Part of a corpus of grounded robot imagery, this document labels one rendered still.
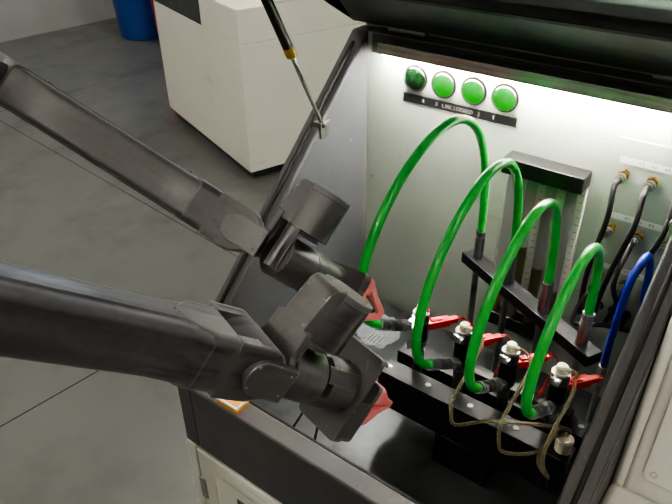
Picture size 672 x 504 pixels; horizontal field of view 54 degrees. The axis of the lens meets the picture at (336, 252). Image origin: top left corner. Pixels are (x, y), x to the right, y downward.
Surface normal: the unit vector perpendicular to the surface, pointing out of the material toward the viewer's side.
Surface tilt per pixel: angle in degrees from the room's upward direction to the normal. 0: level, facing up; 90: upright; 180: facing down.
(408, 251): 90
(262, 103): 90
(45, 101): 53
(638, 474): 76
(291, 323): 46
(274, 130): 90
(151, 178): 58
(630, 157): 90
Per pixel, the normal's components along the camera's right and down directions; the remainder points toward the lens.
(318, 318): 0.58, 0.50
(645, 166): -0.61, 0.44
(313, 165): 0.79, 0.32
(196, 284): -0.01, -0.84
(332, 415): -0.59, -0.34
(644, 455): -0.59, 0.23
